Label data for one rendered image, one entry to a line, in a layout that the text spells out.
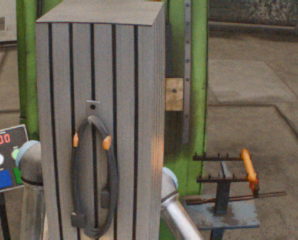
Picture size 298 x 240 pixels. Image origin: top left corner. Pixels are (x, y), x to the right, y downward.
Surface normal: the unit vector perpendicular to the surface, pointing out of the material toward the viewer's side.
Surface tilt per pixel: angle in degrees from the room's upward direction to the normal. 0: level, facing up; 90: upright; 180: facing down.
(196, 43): 90
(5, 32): 90
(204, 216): 0
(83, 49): 90
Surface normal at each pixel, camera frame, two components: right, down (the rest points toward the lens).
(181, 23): 0.03, 0.46
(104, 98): -0.21, 0.45
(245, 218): -0.01, -0.89
